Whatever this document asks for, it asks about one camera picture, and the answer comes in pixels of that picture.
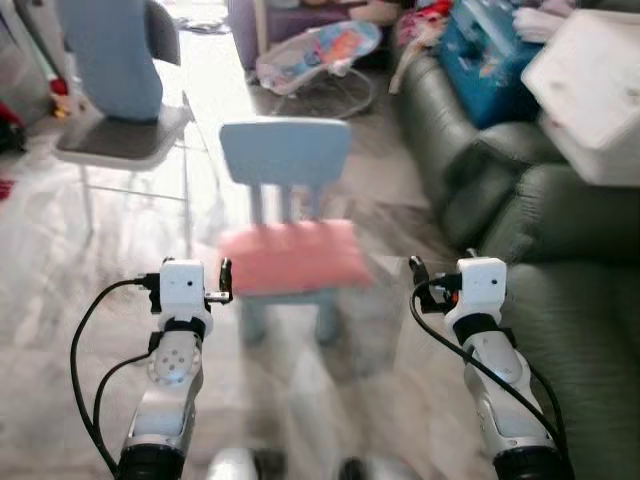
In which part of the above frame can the green leather sofa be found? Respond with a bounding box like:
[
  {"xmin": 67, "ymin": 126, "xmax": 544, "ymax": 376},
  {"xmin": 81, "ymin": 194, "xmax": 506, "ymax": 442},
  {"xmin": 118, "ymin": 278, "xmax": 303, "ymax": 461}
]
[{"xmin": 394, "ymin": 40, "xmax": 640, "ymax": 480}]

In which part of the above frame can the pink seat cushion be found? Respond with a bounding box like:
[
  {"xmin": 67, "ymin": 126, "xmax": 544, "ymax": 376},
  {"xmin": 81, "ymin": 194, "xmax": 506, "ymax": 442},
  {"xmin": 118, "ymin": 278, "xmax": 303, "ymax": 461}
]
[{"xmin": 217, "ymin": 219, "xmax": 375, "ymax": 298}]

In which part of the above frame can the light blue child chair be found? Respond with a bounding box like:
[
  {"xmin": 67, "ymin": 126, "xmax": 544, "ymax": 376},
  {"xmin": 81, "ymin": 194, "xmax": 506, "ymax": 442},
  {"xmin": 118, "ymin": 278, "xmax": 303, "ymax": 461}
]
[{"xmin": 217, "ymin": 117, "xmax": 354, "ymax": 347}]

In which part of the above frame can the white metal chair grey seat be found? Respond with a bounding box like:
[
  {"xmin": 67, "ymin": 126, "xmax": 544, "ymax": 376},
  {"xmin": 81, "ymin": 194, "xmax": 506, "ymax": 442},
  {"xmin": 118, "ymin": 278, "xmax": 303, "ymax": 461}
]
[{"xmin": 51, "ymin": 0, "xmax": 198, "ymax": 258}]

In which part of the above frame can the silver left robot leg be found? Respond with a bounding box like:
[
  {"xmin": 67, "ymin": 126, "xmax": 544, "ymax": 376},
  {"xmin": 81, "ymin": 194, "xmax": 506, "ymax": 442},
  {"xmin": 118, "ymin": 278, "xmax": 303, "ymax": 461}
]
[{"xmin": 204, "ymin": 447, "xmax": 288, "ymax": 480}]

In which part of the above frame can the silver robot leg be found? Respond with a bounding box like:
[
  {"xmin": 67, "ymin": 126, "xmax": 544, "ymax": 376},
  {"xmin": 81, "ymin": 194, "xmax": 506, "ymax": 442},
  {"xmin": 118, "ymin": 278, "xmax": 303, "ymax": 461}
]
[
  {"xmin": 339, "ymin": 457, "xmax": 403, "ymax": 480},
  {"xmin": 204, "ymin": 447, "xmax": 288, "ymax": 480}
]

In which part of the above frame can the silver right robot leg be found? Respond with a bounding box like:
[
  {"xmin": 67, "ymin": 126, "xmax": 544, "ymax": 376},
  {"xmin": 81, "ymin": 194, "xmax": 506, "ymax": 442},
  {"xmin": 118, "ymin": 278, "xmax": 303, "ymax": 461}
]
[{"xmin": 339, "ymin": 457, "xmax": 403, "ymax": 480}]

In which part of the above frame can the blue plastic box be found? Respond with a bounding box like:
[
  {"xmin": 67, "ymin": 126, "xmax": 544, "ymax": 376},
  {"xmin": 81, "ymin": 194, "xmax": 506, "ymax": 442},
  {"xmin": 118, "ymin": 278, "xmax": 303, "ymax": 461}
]
[{"xmin": 437, "ymin": 0, "xmax": 547, "ymax": 130}]

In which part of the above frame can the colourful baby bouncer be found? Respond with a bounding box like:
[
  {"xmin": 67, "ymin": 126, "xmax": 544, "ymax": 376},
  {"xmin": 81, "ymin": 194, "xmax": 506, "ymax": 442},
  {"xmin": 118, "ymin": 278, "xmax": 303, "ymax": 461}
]
[{"xmin": 254, "ymin": 19, "xmax": 384, "ymax": 118}]

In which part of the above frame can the pink patterned cloth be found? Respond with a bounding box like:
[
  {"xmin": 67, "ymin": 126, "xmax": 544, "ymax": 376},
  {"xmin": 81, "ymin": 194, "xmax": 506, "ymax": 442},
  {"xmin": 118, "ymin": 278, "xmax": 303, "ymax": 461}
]
[{"xmin": 389, "ymin": 0, "xmax": 458, "ymax": 94}]

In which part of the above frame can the small red white toy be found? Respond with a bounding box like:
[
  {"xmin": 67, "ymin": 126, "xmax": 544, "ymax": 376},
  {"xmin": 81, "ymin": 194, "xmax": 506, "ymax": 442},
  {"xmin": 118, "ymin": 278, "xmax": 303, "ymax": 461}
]
[{"xmin": 49, "ymin": 78, "xmax": 74, "ymax": 120}]

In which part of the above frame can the white box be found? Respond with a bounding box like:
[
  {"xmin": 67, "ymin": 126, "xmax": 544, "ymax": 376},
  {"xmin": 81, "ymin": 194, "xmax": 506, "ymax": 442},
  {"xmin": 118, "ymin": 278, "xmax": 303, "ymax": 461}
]
[{"xmin": 521, "ymin": 9, "xmax": 640, "ymax": 189}]

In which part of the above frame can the light blue back cushion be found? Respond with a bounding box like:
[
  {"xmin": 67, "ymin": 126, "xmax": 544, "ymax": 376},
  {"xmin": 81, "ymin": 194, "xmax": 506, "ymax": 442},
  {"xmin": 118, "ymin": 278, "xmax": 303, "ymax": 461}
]
[{"xmin": 57, "ymin": 0, "xmax": 167, "ymax": 124}]

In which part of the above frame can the purple furniture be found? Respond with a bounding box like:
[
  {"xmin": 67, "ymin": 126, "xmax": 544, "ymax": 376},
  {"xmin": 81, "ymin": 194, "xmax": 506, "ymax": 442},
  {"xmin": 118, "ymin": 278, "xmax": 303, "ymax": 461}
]
[{"xmin": 227, "ymin": 0, "xmax": 403, "ymax": 73}]

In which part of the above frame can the white mesh panel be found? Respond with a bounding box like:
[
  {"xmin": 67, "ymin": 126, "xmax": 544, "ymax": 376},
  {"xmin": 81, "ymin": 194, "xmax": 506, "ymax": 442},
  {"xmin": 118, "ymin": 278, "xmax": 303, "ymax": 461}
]
[{"xmin": 0, "ymin": 0, "xmax": 57, "ymax": 127}]

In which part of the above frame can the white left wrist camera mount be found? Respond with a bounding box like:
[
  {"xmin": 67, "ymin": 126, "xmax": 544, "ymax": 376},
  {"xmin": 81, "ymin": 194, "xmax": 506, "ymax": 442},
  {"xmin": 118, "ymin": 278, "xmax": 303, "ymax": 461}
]
[{"xmin": 159, "ymin": 259, "xmax": 208, "ymax": 322}]

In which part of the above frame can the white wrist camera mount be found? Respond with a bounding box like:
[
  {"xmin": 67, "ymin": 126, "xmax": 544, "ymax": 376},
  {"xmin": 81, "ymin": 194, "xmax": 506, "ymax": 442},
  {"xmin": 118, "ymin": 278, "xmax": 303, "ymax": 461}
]
[
  {"xmin": 455, "ymin": 258, "xmax": 509, "ymax": 320},
  {"xmin": 159, "ymin": 259, "xmax": 208, "ymax": 322}
]

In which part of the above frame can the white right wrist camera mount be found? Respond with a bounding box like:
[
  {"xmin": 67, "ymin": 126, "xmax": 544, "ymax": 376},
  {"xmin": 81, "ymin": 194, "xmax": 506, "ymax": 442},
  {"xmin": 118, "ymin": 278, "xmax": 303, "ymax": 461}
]
[{"xmin": 455, "ymin": 258, "xmax": 509, "ymax": 320}]

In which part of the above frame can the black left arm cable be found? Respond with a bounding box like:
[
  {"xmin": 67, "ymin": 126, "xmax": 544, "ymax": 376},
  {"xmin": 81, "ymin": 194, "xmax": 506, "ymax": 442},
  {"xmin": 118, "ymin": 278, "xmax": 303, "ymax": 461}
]
[{"xmin": 69, "ymin": 277, "xmax": 163, "ymax": 473}]

